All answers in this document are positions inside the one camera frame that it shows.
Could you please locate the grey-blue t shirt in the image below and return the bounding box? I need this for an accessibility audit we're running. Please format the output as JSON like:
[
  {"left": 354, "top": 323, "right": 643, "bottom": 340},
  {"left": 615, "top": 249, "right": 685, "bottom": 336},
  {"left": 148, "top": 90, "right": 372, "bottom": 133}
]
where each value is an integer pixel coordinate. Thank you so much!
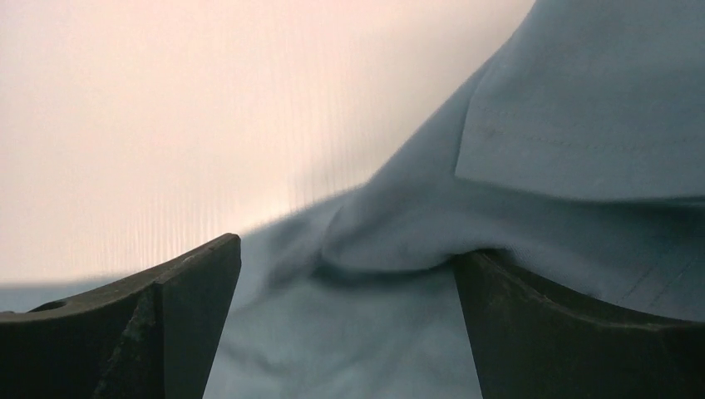
[{"left": 1, "top": 1, "right": 704, "bottom": 398}]

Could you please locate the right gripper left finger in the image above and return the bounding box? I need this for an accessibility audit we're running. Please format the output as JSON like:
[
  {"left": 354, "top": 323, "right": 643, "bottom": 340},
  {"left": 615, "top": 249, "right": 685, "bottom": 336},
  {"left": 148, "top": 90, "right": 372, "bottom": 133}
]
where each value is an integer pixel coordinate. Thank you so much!
[{"left": 1, "top": 234, "right": 241, "bottom": 399}]

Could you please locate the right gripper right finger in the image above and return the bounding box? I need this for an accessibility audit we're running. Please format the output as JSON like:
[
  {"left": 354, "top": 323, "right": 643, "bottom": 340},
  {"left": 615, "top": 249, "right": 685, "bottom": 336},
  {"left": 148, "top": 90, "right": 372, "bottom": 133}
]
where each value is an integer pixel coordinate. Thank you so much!
[{"left": 451, "top": 251, "right": 704, "bottom": 399}]

